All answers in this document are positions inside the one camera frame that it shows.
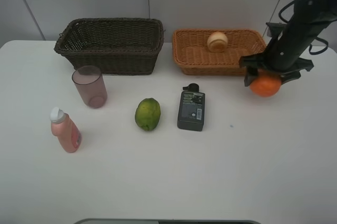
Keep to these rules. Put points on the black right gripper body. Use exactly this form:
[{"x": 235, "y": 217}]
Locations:
[{"x": 282, "y": 56}]

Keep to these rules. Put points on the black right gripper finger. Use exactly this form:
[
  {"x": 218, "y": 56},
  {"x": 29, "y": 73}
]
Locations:
[
  {"x": 251, "y": 75},
  {"x": 285, "y": 78}
]

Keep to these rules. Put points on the orange tangerine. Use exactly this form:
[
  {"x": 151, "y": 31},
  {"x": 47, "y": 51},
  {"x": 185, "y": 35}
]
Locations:
[{"x": 266, "y": 85}]

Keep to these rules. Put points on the brown bread bun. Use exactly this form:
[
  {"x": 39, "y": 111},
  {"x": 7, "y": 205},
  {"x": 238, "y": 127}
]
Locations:
[{"x": 217, "y": 42}]

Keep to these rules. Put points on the black rectangular bottle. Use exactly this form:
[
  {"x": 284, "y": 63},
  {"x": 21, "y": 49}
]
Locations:
[{"x": 191, "y": 109}]

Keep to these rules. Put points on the green lime fruit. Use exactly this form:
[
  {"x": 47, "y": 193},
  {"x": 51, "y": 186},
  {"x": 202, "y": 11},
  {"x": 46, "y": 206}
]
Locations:
[{"x": 147, "y": 114}]

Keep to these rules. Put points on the translucent purple plastic cup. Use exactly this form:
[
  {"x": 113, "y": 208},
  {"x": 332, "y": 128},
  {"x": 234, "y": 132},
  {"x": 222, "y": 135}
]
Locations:
[{"x": 90, "y": 85}]

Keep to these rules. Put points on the pink bottle white cap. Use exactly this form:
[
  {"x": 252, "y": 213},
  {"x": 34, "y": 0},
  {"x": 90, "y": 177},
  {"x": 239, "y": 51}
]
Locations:
[{"x": 65, "y": 130}]

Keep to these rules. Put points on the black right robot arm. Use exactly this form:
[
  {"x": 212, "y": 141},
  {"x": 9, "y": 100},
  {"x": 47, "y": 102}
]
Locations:
[{"x": 309, "y": 19}]

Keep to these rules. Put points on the orange wicker basket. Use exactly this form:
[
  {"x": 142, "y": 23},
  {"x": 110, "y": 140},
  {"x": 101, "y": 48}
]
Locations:
[{"x": 192, "y": 56}]

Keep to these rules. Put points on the dark brown wicker basket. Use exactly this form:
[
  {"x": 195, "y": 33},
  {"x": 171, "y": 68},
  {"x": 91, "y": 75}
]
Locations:
[{"x": 117, "y": 46}]

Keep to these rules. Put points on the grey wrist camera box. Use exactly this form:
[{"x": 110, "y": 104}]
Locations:
[{"x": 274, "y": 29}]

